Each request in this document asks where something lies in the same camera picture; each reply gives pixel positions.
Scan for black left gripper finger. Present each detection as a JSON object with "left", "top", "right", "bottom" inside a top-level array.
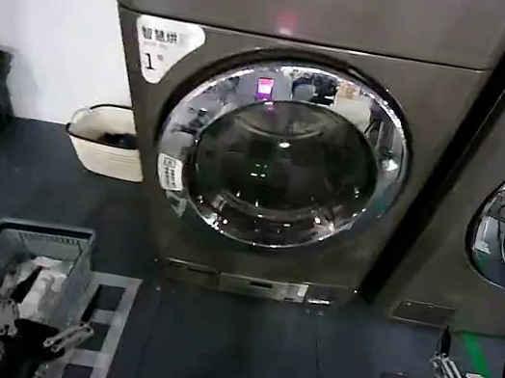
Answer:
[
  {"left": 0, "top": 257, "right": 44, "bottom": 342},
  {"left": 40, "top": 275, "right": 105, "bottom": 360}
]

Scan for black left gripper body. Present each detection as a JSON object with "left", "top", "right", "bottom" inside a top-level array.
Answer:
[{"left": 0, "top": 314, "right": 65, "bottom": 378}]

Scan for white cloth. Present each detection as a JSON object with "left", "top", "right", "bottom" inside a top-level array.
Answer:
[{"left": 0, "top": 248, "right": 72, "bottom": 313}]

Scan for white plastic bin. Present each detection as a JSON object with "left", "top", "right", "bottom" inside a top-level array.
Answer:
[{"left": 58, "top": 95, "right": 156, "bottom": 185}]

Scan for small white code sticker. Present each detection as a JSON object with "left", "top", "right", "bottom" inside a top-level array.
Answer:
[{"left": 152, "top": 152, "right": 190, "bottom": 194}]

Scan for dark clothes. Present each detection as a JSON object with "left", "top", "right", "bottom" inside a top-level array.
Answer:
[{"left": 95, "top": 124, "right": 142, "bottom": 152}]

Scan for grey dryer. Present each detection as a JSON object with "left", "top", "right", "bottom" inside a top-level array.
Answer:
[
  {"left": 48, "top": 0, "right": 505, "bottom": 333},
  {"left": 370, "top": 0, "right": 505, "bottom": 342}
]

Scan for white number sticker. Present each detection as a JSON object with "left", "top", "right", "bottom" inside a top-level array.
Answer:
[{"left": 125, "top": 13, "right": 209, "bottom": 92}]

